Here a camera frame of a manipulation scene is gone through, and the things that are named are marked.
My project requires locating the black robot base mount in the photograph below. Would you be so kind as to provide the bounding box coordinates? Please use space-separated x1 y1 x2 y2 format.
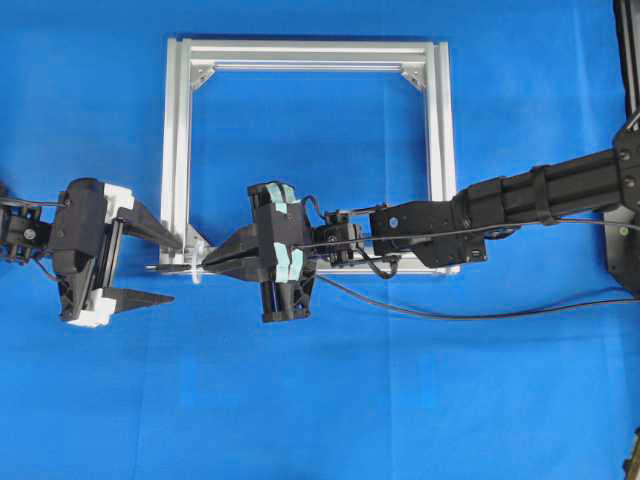
604 1 639 297

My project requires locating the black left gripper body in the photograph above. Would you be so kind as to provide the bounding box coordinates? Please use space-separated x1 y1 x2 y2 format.
48 178 135 328

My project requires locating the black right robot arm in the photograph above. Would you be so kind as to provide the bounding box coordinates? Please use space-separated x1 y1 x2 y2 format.
201 125 639 322

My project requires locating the black wire with plug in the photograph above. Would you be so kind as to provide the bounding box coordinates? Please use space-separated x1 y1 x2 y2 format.
144 262 640 320

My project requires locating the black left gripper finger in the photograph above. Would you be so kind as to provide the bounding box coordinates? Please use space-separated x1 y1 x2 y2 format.
110 288 174 313
116 200 183 249

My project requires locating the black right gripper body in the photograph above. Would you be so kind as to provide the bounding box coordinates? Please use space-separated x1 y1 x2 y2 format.
248 182 316 323

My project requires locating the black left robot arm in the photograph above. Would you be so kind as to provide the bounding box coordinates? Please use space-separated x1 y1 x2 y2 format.
1 178 182 328

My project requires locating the silver aluminium extrusion frame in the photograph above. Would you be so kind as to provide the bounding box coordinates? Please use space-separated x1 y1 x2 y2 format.
159 38 457 283

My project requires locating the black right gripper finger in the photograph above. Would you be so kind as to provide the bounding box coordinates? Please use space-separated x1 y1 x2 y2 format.
205 263 261 283
204 225 259 265

